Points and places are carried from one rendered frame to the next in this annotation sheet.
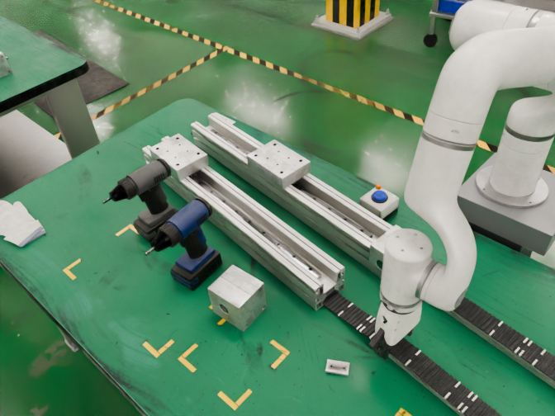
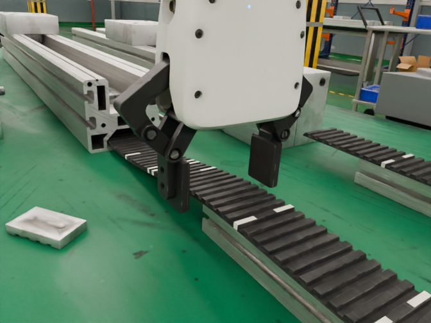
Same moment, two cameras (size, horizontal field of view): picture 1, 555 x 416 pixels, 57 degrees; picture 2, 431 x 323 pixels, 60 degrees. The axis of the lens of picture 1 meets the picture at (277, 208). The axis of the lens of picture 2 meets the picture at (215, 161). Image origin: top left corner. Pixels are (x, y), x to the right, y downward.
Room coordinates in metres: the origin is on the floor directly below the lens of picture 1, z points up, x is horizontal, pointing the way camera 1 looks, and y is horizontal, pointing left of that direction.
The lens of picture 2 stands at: (0.35, -0.24, 0.94)
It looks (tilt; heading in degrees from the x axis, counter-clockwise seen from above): 23 degrees down; 3
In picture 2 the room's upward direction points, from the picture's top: 3 degrees clockwise
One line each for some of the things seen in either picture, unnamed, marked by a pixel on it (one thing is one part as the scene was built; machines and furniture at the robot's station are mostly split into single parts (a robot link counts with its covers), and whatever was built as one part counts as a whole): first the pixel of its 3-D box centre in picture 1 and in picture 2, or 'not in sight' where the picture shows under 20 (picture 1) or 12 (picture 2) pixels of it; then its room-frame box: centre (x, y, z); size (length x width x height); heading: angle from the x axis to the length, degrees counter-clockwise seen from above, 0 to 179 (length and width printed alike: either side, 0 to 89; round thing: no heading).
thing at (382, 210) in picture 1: (377, 206); not in sight; (1.06, -0.28, 0.81); 0.10 x 0.08 x 0.06; 128
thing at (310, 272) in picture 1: (230, 210); (53, 63); (1.09, 0.13, 0.82); 0.80 x 0.10 x 0.09; 38
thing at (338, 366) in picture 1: (337, 367); (47, 226); (0.58, -0.10, 0.78); 0.05 x 0.03 x 0.01; 73
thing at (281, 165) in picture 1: (278, 167); (141, 38); (1.20, -0.02, 0.87); 0.16 x 0.11 x 0.07; 38
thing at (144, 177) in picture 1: (142, 205); not in sight; (1.07, 0.37, 0.89); 0.20 x 0.08 x 0.22; 131
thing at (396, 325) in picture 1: (398, 311); (231, 36); (0.62, -0.23, 0.93); 0.10 x 0.07 x 0.11; 128
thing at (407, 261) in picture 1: (407, 267); not in sight; (0.61, -0.23, 1.07); 0.09 x 0.08 x 0.13; 47
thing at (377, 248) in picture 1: (398, 253); (281, 102); (0.86, -0.30, 0.83); 0.12 x 0.09 x 0.10; 128
